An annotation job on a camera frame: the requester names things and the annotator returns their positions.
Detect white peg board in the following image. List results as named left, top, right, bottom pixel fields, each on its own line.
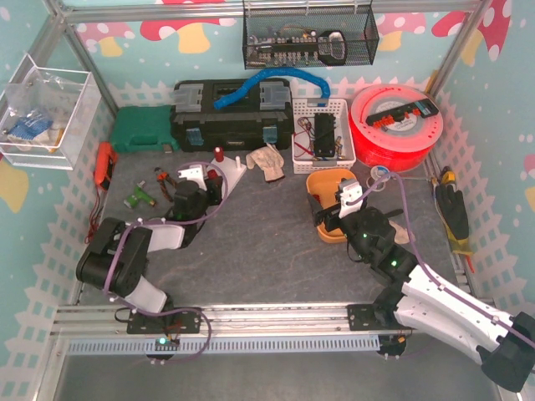
left=211, top=156, right=247, bottom=195

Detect beige work glove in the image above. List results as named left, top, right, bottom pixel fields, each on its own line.
left=246, top=144, right=285, bottom=182

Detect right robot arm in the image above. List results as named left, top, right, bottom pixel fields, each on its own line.
left=308, top=195, right=534, bottom=393

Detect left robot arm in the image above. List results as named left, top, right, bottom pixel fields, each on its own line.
left=76, top=170, right=227, bottom=343

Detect yellow plastic tray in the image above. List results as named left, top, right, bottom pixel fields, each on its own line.
left=306, top=168, right=356, bottom=244

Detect black screwdriver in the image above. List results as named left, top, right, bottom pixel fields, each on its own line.
left=385, top=209, right=404, bottom=219

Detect crumpled beige cloth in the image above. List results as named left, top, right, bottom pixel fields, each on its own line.
left=390, top=221, right=415, bottom=245

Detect green circuit board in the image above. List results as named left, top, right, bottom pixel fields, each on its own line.
left=123, top=180, right=157, bottom=209

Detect white perforated basket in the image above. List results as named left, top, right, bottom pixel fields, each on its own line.
left=291, top=98, right=356, bottom=174

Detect green tool case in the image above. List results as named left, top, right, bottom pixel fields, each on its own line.
left=110, top=105, right=180, bottom=153

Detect black battery holder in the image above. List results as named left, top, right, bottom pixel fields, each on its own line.
left=313, top=113, right=335, bottom=158

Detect orange multimeter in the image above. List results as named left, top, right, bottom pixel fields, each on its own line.
left=94, top=142, right=118, bottom=190

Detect black rubber glove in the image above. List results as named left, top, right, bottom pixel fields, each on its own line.
left=435, top=184, right=469, bottom=241

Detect red filament spool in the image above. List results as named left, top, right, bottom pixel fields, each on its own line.
left=349, top=84, right=444, bottom=172

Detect black toolbox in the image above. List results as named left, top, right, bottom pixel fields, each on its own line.
left=170, top=78, right=294, bottom=152

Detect black terminal block strip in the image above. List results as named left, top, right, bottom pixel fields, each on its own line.
left=365, top=99, right=439, bottom=129

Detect clear acrylic box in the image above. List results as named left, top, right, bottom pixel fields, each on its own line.
left=1, top=54, right=101, bottom=170

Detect blue white glove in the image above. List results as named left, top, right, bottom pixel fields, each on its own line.
left=8, top=109, right=53, bottom=144

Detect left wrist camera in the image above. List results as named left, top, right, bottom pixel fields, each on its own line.
left=177, top=164, right=207, bottom=190

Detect red handled pliers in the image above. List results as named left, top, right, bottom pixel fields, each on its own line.
left=154, top=167, right=178, bottom=202

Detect solder wire spool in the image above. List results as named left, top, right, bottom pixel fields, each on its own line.
left=366, top=165, right=392, bottom=192

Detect blue corrugated hose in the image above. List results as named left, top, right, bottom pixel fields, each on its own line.
left=212, top=68, right=332, bottom=110

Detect black wire mesh basket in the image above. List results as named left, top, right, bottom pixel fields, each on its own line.
left=242, top=2, right=380, bottom=69

